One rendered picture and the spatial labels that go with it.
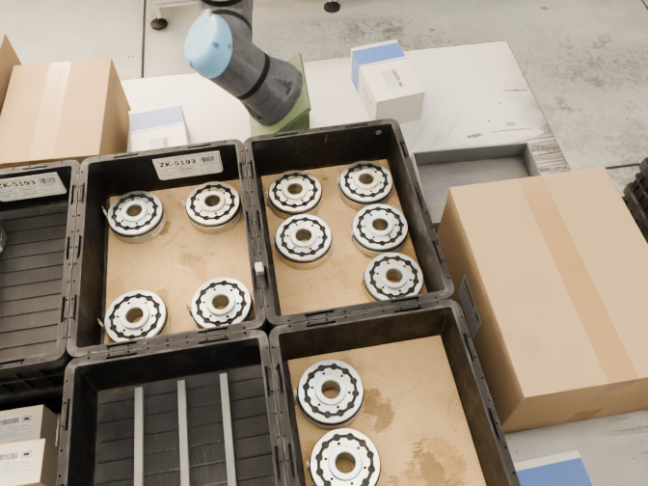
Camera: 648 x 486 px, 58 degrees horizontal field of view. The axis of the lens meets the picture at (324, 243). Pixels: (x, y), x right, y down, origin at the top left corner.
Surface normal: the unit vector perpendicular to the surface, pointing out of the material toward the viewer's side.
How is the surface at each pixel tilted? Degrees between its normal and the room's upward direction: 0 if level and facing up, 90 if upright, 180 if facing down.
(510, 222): 0
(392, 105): 90
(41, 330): 0
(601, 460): 0
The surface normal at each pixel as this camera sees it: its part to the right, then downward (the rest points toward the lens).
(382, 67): -0.01, -0.55
